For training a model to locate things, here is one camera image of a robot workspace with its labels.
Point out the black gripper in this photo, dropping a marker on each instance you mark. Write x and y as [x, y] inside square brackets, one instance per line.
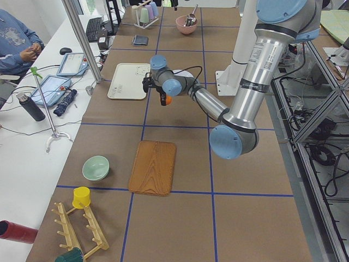
[163, 96]

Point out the orange fruit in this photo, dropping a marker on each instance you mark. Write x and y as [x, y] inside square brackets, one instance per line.
[168, 100]

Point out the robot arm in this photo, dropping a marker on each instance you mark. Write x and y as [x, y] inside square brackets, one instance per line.
[279, 24]

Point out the cream bear serving tray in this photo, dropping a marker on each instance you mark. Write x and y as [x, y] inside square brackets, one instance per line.
[127, 80]

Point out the white round plate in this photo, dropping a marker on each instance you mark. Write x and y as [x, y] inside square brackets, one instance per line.
[188, 75]

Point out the folded grey cloth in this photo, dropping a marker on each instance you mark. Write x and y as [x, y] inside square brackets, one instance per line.
[140, 40]

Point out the pink bowl with utensils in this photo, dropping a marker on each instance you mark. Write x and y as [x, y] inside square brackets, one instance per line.
[182, 27]

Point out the pale green cup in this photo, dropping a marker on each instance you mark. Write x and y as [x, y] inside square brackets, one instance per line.
[144, 15]

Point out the lilac cup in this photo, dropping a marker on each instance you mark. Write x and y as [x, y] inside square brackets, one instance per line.
[152, 10]

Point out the white cup rack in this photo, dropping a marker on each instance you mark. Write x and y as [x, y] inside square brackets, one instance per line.
[136, 10]

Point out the wooden cutting board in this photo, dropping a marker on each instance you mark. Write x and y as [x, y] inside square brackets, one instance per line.
[153, 168]

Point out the blue teach pendant far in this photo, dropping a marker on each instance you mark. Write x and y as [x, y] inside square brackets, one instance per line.
[73, 64]

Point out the blue teach pendant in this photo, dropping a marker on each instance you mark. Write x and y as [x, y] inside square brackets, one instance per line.
[73, 64]
[53, 88]

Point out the black keyboard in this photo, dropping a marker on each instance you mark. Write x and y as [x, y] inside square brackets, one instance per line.
[93, 28]

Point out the folded navy umbrella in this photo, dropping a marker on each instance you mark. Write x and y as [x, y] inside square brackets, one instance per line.
[63, 105]

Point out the black computer mouse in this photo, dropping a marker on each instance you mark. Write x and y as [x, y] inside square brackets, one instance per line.
[65, 50]

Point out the green ceramic bowl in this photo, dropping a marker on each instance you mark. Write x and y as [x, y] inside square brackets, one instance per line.
[96, 168]

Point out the blue teach pendant near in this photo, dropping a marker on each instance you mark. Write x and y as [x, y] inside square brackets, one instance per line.
[53, 88]

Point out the metal stand with green clip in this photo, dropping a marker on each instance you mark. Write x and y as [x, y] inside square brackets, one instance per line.
[56, 135]

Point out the black water bottle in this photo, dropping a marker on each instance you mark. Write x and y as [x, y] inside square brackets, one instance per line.
[30, 106]

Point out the yellow cup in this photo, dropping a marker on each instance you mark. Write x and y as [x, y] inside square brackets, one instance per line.
[81, 197]

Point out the person in blue sweater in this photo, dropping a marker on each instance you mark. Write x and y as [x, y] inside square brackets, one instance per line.
[20, 46]

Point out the wooden mug rack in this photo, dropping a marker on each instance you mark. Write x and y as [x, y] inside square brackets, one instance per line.
[81, 230]

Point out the dark green cup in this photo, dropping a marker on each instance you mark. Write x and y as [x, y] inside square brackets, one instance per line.
[74, 255]

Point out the red cylinder cup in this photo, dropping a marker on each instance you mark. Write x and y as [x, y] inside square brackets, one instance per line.
[17, 232]

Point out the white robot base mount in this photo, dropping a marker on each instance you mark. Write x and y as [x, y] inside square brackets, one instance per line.
[227, 81]

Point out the aluminium frame post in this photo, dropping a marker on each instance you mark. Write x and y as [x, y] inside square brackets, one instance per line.
[82, 39]

